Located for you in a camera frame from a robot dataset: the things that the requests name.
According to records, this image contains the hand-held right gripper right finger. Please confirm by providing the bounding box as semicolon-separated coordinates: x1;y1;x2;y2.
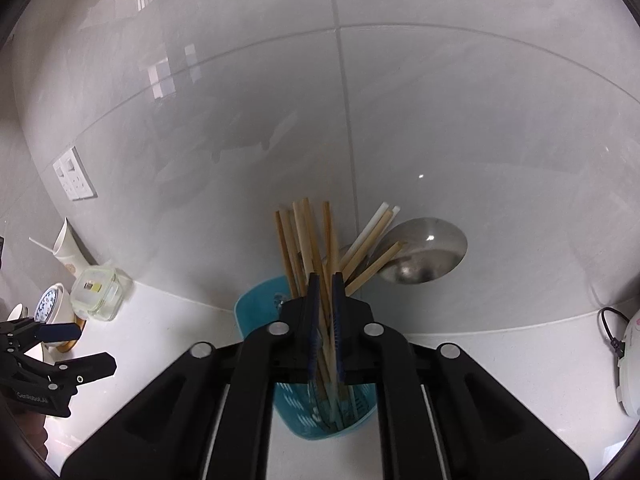
332;272;591;480

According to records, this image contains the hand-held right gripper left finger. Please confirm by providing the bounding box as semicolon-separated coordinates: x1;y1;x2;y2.
60;272;321;480

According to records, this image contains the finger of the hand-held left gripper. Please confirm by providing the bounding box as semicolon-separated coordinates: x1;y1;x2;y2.
47;352;118;396
10;319;82;348

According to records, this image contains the blue plastic utensil basket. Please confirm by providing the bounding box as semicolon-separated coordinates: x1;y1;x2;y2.
234;276;378;440

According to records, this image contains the wooden chopstick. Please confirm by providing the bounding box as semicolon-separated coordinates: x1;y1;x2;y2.
341;211;394;276
280;208;308;298
273;210;301;298
345;241;404;296
302;198;333;376
292;200;336;411
322;201;337;341

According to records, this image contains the person's left hand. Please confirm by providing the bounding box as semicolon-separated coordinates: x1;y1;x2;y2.
10;407;49;461

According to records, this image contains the wooden coaster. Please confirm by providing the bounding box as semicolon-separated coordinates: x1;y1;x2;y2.
52;317;86;354

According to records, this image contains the blue patterned white bowl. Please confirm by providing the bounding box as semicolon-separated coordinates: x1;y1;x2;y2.
32;282;76;331

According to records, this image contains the glass food container with lid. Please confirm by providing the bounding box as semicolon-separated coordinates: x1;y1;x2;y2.
71;266;132;322

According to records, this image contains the white paper cup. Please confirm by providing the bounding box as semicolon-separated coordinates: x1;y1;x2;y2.
52;217;98;277

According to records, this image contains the white chopstick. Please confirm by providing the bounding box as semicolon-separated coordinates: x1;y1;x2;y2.
350;205;402;266
339;202;391;272

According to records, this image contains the large metal spoon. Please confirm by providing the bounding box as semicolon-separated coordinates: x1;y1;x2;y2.
367;217;468;285

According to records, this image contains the white appliance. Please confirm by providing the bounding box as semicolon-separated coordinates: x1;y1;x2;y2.
614;309;640;417

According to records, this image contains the white wall socket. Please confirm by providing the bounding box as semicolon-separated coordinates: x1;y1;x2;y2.
64;146;97;200
52;156;83;202

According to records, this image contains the black cable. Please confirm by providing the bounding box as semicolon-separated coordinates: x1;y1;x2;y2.
598;307;630;361

